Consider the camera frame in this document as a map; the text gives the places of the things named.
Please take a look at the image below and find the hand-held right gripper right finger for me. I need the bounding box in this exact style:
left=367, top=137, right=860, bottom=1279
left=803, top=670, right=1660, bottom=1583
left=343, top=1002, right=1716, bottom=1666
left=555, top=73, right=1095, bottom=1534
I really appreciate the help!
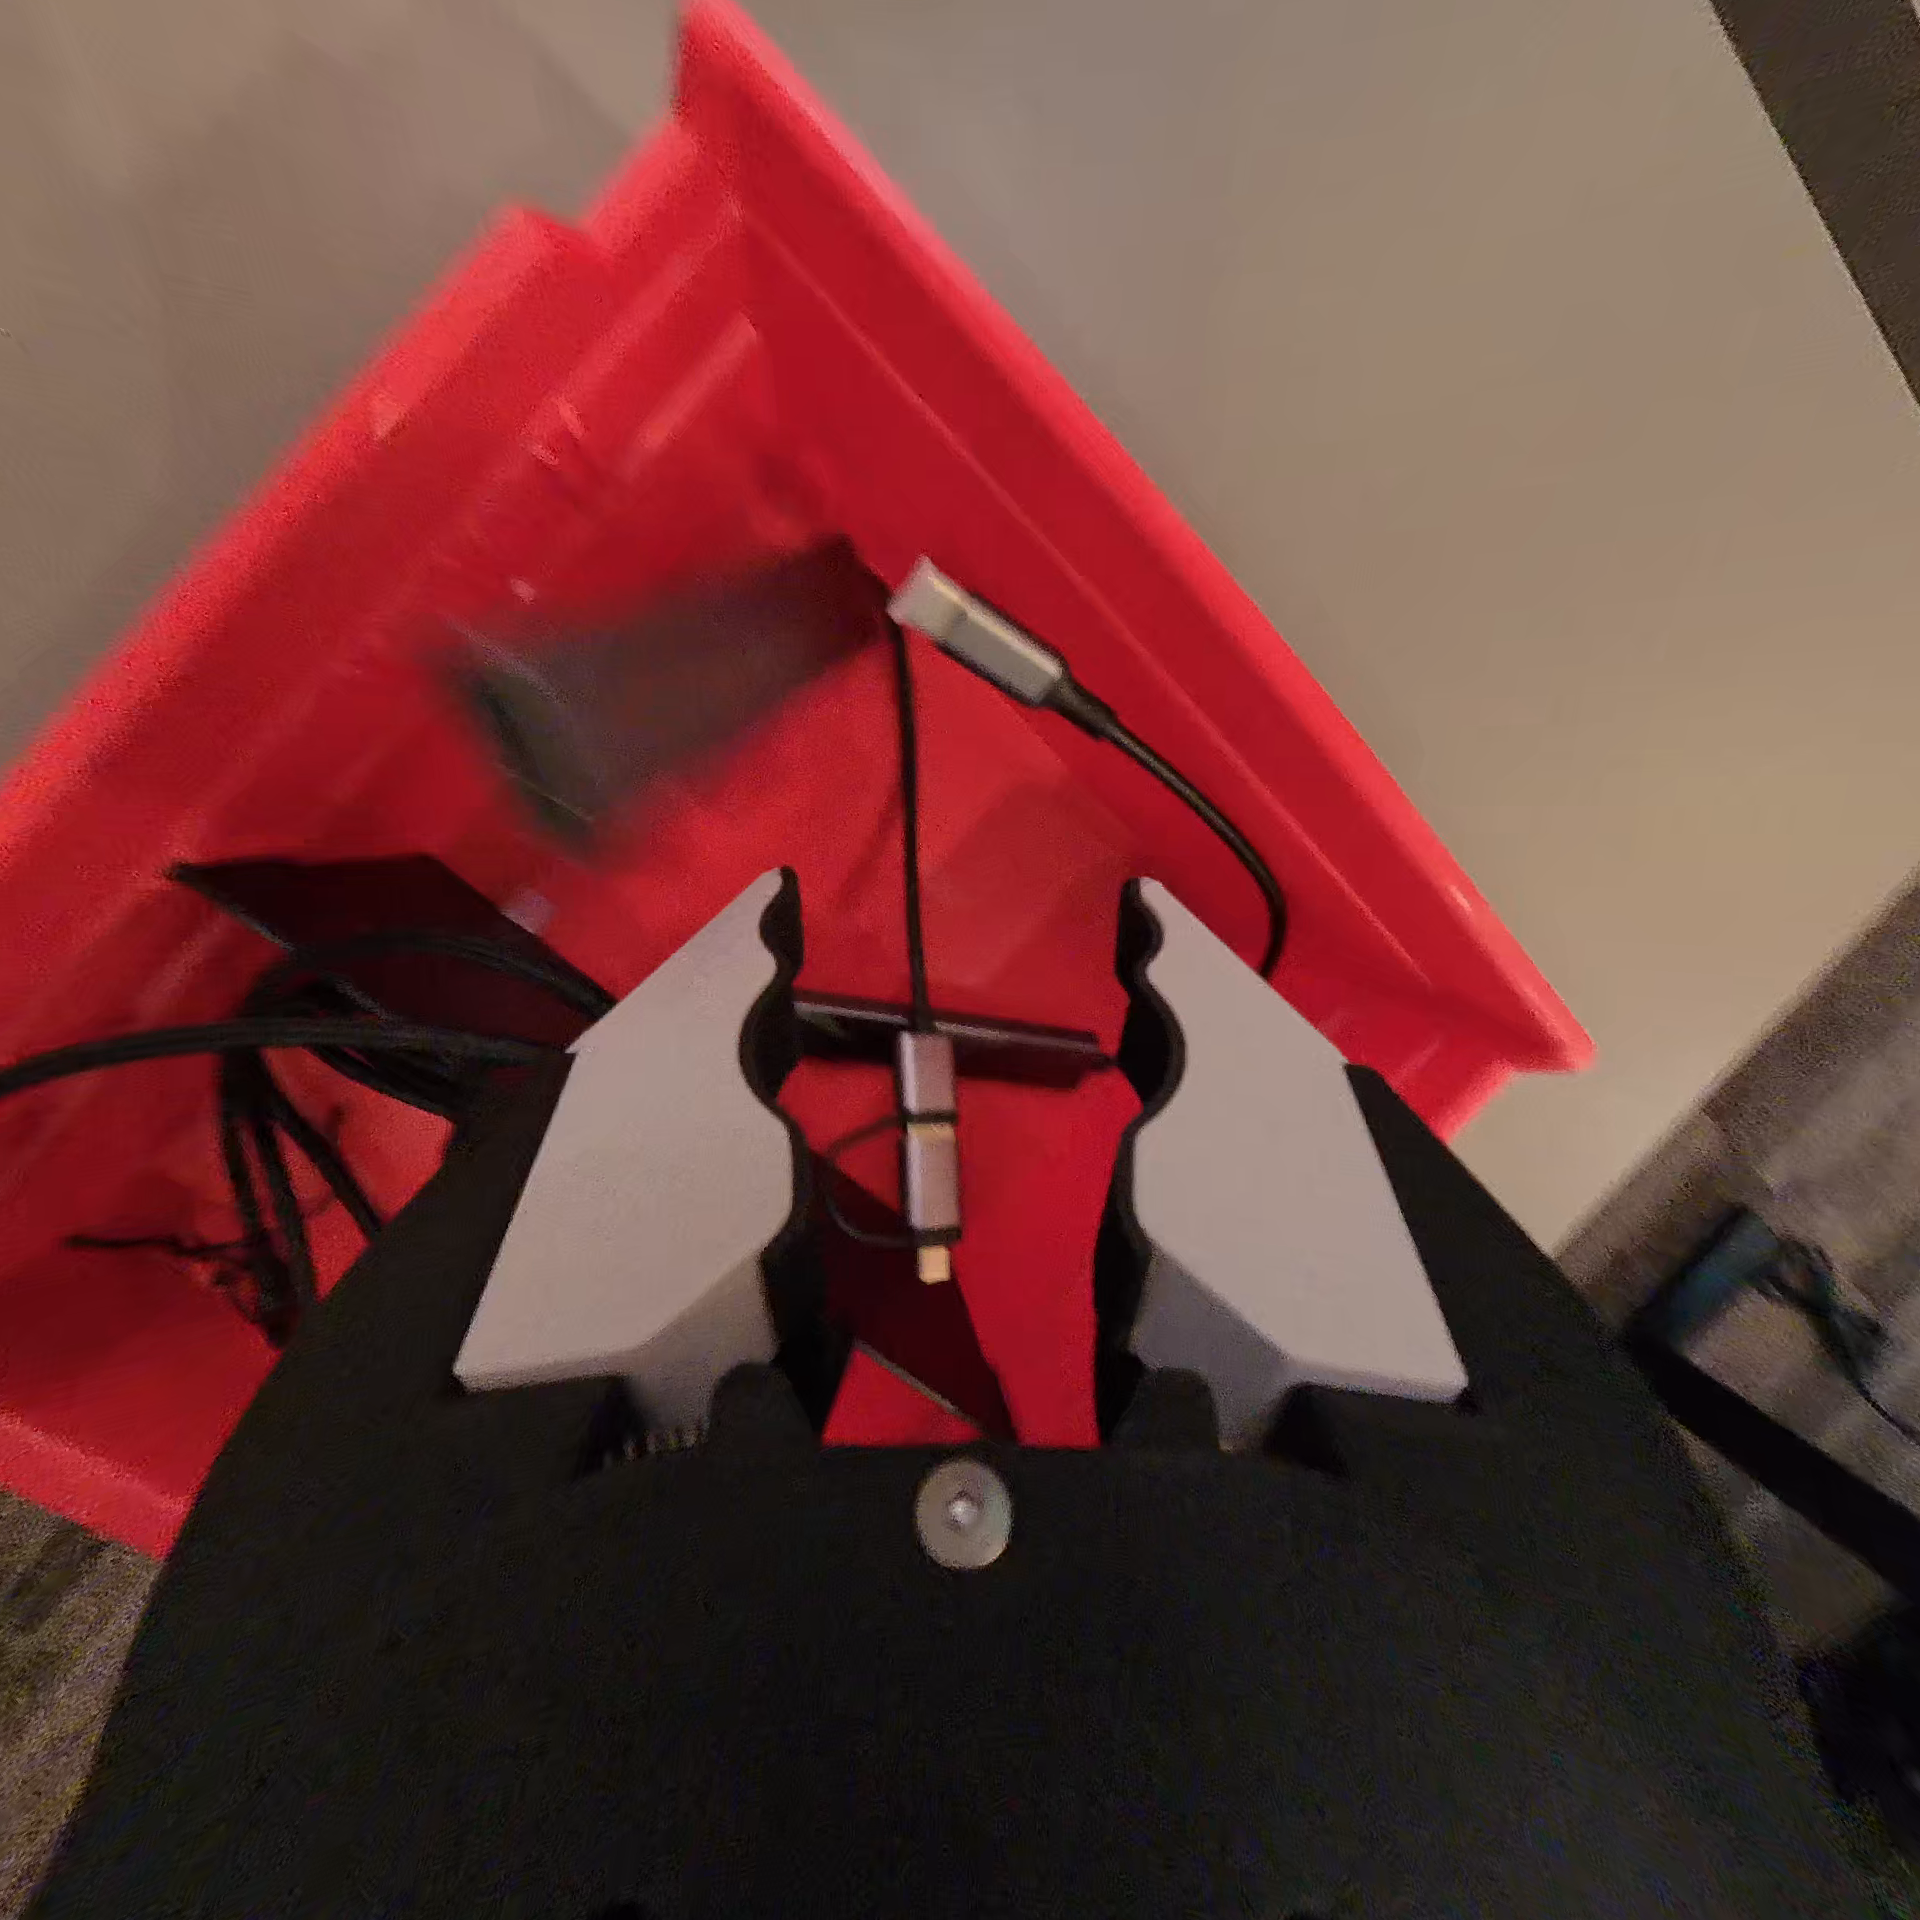
left=1101, top=877, right=1470, bottom=1450

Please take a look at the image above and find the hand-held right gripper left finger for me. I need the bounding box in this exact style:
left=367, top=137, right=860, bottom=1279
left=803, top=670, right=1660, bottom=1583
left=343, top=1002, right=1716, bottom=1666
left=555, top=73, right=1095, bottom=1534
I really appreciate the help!
left=453, top=865, right=822, bottom=1430

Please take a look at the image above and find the black braided cable bundle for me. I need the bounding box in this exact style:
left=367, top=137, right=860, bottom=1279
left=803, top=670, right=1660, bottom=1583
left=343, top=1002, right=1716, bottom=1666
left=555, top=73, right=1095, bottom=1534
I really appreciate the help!
left=0, top=929, right=601, bottom=1344

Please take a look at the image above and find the grey lettered USB hub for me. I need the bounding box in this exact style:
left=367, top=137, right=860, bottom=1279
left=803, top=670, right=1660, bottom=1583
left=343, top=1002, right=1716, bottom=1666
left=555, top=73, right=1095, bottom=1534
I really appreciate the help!
left=447, top=537, right=965, bottom=1289

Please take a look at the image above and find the dark plain USB hub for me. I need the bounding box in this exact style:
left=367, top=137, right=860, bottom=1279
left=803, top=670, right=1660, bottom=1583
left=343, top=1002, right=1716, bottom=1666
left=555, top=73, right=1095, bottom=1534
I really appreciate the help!
left=790, top=556, right=1291, bottom=1077

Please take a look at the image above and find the red plastic bin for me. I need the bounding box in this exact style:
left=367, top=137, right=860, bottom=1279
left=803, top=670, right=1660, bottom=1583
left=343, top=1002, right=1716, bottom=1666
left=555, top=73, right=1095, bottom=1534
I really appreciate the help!
left=0, top=0, right=1595, bottom=1561

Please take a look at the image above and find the black bin divider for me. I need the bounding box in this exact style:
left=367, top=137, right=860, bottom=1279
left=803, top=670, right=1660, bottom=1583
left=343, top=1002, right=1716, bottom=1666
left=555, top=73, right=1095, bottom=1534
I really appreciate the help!
left=170, top=852, right=1010, bottom=1430

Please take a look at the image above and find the black thread loop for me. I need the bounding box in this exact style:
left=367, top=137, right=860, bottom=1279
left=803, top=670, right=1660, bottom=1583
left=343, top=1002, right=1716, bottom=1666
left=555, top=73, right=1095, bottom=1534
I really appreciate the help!
left=67, top=1222, right=261, bottom=1296

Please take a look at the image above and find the black table leg frame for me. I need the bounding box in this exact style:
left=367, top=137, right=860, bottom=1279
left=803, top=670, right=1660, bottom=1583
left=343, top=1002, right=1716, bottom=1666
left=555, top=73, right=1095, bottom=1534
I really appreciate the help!
left=1628, top=1207, right=1920, bottom=1606

